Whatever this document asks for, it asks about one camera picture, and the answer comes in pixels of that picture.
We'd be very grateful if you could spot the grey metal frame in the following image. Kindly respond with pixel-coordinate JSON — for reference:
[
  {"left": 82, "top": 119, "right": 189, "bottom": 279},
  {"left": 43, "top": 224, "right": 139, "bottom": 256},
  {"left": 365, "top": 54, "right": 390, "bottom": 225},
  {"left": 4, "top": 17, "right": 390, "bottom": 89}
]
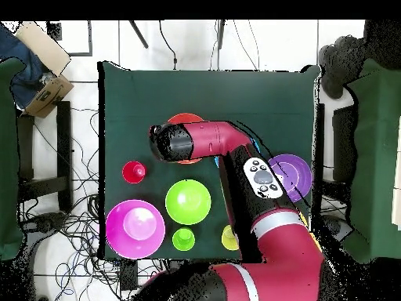
[{"left": 46, "top": 20, "right": 94, "bottom": 58}]

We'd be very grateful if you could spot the black chair frame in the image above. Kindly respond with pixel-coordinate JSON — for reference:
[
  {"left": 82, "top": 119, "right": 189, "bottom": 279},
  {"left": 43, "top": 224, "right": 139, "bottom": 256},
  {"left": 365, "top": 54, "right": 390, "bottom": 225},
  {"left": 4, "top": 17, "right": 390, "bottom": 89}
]
[
  {"left": 314, "top": 103, "right": 358, "bottom": 183},
  {"left": 16, "top": 100, "right": 74, "bottom": 212}
]

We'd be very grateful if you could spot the black power box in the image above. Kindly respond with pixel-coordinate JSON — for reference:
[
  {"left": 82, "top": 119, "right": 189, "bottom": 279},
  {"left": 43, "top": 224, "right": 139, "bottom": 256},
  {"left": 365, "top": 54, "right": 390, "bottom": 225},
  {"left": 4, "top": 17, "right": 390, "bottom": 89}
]
[{"left": 119, "top": 259, "right": 139, "bottom": 292}]

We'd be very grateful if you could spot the red-orange plastic bowl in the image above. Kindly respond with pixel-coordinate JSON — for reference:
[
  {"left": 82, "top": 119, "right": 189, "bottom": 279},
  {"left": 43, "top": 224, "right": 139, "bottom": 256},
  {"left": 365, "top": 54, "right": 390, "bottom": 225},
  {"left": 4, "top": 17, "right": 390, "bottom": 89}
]
[{"left": 167, "top": 112, "right": 204, "bottom": 165}]

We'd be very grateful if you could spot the yellow plastic cup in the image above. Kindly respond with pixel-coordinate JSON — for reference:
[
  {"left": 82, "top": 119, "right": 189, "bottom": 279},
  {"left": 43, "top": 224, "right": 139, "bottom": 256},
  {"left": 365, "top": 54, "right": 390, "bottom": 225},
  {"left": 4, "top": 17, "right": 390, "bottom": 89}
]
[{"left": 221, "top": 224, "right": 240, "bottom": 252}]

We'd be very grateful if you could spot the green plastic cup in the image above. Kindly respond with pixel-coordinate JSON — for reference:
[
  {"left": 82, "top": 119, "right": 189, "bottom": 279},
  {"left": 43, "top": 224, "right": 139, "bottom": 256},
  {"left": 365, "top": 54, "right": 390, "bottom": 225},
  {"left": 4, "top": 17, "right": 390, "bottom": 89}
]
[{"left": 172, "top": 227, "right": 196, "bottom": 252}]

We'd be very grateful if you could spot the dark green tablecloth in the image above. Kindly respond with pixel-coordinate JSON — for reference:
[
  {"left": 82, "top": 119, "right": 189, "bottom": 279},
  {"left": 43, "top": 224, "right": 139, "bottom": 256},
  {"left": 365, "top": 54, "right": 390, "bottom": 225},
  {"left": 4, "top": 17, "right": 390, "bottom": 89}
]
[{"left": 97, "top": 60, "right": 323, "bottom": 261}]

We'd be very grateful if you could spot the beige cardboard sheet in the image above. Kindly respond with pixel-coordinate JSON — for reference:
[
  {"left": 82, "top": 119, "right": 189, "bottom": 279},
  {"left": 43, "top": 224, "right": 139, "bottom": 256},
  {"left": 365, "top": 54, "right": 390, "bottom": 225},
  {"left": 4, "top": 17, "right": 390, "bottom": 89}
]
[{"left": 15, "top": 20, "right": 72, "bottom": 77}]

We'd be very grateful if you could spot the black stand leg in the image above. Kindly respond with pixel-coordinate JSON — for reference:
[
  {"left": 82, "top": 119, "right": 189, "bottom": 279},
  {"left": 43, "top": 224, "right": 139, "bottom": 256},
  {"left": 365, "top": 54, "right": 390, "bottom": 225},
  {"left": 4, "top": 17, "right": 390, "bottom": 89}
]
[
  {"left": 215, "top": 20, "right": 226, "bottom": 50},
  {"left": 128, "top": 20, "right": 150, "bottom": 49}
]

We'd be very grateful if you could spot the brown cardboard box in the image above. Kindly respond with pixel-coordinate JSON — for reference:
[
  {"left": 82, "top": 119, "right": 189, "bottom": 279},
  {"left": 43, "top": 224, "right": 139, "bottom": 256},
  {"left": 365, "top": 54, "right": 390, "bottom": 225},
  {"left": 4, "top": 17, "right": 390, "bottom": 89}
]
[{"left": 23, "top": 74, "right": 75, "bottom": 119}]

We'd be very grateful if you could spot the pink plastic bowl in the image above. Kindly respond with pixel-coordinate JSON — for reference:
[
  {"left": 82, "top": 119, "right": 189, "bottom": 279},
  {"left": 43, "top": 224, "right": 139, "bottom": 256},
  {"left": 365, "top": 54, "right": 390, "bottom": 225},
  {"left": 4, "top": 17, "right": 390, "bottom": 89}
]
[{"left": 105, "top": 199, "right": 166, "bottom": 260}]

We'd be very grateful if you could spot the blue cloth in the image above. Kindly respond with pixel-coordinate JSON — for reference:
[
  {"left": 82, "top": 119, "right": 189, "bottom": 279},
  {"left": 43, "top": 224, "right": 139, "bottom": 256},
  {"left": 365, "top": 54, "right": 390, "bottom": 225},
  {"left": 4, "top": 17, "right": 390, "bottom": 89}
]
[{"left": 0, "top": 24, "right": 48, "bottom": 109}]

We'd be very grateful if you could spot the large blue plastic bowl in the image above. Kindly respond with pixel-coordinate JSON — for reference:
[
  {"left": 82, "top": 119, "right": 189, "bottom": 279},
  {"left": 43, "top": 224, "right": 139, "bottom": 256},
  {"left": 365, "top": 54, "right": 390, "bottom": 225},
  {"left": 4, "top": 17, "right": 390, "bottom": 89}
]
[{"left": 214, "top": 137, "right": 262, "bottom": 168}]

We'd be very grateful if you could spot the green-covered side table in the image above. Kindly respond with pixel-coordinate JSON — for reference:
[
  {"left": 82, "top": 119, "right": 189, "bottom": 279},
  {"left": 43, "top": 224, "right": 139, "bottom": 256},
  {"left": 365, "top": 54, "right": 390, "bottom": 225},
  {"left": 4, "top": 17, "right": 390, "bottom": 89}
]
[
  {"left": 342, "top": 58, "right": 401, "bottom": 263},
  {"left": 0, "top": 56, "right": 27, "bottom": 261}
]

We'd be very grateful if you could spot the green plastic bowl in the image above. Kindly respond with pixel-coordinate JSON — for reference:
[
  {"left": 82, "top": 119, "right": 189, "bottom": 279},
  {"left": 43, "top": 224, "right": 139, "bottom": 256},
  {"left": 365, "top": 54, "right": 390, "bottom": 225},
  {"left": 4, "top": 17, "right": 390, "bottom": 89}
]
[{"left": 164, "top": 179, "right": 212, "bottom": 226}]

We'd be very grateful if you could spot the black cable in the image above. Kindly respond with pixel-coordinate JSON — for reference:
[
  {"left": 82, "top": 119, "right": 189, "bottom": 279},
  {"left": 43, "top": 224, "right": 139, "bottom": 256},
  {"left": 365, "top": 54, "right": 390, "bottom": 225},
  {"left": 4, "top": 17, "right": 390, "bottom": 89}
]
[{"left": 158, "top": 20, "right": 178, "bottom": 71}]

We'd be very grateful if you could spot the person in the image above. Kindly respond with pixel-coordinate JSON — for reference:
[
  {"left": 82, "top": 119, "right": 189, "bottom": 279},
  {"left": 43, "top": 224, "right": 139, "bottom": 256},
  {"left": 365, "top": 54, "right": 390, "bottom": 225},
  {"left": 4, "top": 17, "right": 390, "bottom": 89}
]
[{"left": 317, "top": 20, "right": 401, "bottom": 100}]

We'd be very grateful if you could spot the tangle of cables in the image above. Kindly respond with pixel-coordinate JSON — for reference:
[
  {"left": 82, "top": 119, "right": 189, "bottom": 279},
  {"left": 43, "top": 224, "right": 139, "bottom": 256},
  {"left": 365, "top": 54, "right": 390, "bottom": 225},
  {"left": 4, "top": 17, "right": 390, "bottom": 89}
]
[{"left": 20, "top": 106, "right": 170, "bottom": 301}]

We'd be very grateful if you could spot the purple plastic bowl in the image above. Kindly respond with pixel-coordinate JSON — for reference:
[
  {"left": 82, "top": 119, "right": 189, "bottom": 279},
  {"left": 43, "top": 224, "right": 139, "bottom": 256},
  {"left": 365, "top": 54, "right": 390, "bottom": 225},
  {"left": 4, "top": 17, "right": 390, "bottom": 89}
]
[{"left": 268, "top": 153, "right": 313, "bottom": 203}]

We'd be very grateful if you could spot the red plastic cup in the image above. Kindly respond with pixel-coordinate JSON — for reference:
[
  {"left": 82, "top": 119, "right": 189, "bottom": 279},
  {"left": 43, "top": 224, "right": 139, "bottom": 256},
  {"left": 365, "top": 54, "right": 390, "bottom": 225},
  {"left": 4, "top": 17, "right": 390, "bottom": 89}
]
[{"left": 121, "top": 160, "right": 147, "bottom": 185}]

